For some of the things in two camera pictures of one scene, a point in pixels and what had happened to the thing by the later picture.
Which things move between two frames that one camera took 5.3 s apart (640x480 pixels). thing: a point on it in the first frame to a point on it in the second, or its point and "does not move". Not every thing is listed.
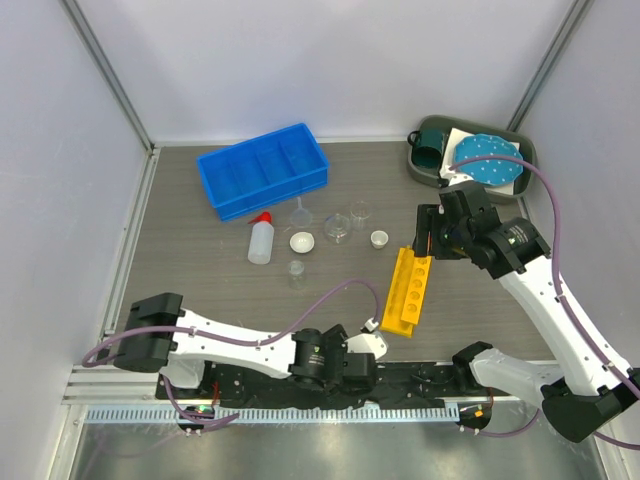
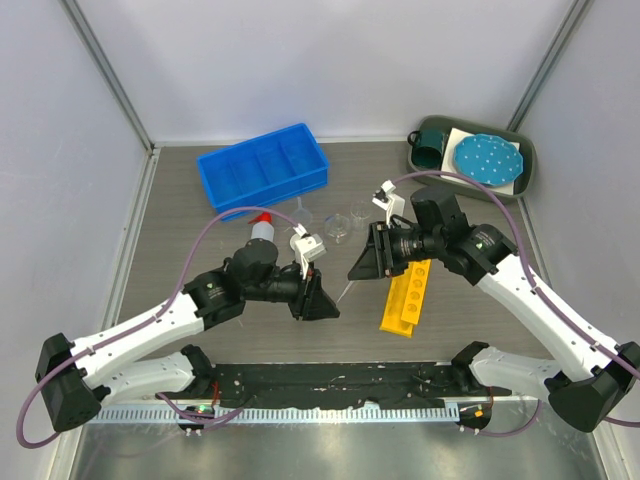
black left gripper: x=337 y=340 to x=316 y=302
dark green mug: x=427 y=147 does not move
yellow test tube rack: x=406 y=293 does not move
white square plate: x=449 y=171 does not move
